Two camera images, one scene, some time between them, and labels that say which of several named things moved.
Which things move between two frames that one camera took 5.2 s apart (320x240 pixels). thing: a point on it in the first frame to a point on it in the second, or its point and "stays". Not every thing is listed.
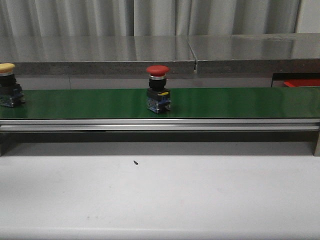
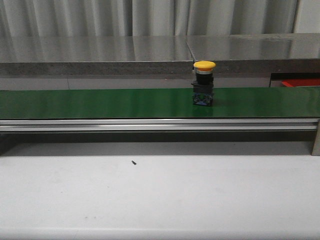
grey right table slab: [256, 53] stays
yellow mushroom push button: [11, 93] to [203, 93]
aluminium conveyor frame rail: [286, 125] stays
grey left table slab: [96, 55] stays
